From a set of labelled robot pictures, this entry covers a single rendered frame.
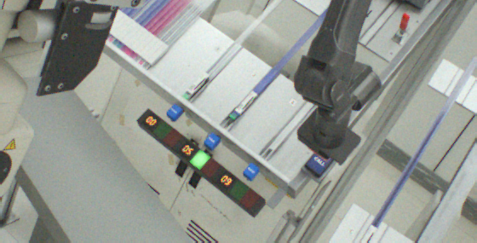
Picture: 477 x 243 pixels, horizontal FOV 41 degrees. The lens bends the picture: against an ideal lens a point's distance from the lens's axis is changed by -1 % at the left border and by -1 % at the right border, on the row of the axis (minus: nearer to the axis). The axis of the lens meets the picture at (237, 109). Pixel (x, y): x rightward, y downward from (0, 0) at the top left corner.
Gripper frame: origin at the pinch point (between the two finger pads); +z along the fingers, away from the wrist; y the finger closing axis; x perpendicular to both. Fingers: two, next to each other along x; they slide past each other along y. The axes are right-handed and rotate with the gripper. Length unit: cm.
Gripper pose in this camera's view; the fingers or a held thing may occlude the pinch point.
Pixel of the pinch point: (324, 154)
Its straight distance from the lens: 126.1
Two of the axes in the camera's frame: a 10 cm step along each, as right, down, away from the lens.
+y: -7.6, -5.6, 3.2
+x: -6.4, 6.9, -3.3
